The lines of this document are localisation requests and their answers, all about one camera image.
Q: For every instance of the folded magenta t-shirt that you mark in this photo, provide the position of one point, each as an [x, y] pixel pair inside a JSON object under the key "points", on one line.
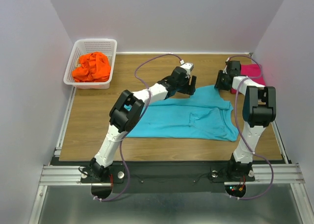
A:
{"points": [[253, 71]]}

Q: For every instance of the white plastic laundry basket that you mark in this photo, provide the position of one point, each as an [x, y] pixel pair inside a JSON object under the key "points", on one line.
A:
{"points": [[85, 46]]}

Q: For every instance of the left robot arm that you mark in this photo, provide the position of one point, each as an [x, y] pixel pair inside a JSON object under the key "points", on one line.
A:
{"points": [[128, 108]]}

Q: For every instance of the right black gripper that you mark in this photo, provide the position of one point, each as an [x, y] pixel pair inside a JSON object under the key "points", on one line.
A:
{"points": [[218, 84]]}

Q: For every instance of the orange t-shirt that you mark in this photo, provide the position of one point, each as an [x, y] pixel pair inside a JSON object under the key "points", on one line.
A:
{"points": [[92, 67]]}

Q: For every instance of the cyan blue t-shirt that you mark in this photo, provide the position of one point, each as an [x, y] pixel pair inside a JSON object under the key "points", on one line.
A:
{"points": [[204, 115]]}

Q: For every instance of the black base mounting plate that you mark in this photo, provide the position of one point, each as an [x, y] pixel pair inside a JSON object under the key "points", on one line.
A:
{"points": [[169, 177]]}

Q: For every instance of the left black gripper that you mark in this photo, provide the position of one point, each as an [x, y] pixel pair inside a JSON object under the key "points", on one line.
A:
{"points": [[189, 89]]}

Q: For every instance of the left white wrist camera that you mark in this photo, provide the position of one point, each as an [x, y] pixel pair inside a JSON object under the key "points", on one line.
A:
{"points": [[188, 67]]}

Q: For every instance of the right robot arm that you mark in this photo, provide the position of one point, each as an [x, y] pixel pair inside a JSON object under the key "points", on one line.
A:
{"points": [[259, 110]]}

